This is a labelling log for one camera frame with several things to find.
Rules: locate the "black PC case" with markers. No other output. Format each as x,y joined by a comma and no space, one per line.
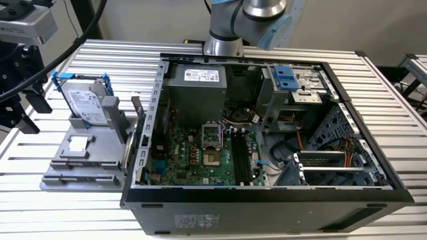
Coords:
266,212

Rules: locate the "hard disk in blue carrier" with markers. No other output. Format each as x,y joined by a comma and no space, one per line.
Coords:
84,102

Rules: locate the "green motherboard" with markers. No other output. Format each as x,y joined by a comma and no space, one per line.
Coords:
180,162

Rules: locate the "grey parts rack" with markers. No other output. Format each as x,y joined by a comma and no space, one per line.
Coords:
96,150

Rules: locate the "black upright post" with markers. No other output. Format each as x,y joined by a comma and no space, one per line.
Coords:
96,32

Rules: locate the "green graphics card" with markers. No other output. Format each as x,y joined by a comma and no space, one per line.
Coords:
140,112

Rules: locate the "black RAM slot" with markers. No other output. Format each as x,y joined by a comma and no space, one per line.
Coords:
236,157
240,157
244,157

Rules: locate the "grey power supply unit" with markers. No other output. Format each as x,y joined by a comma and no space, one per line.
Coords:
196,100

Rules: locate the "metal slat side table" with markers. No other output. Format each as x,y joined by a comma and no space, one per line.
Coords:
413,62

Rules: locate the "silver CPU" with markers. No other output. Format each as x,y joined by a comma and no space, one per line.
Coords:
78,144

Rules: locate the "blue plastic drive latch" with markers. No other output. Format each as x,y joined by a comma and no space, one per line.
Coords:
284,77

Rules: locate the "blue port connector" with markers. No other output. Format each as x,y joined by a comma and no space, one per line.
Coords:
158,168

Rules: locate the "CPU socket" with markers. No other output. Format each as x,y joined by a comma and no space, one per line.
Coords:
210,157

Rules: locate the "yellow black plug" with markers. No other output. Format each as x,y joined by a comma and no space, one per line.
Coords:
189,41

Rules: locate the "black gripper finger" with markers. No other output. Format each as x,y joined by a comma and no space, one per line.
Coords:
38,101
22,120

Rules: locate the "grey metal disk bay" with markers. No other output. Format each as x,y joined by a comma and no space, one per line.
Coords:
333,169

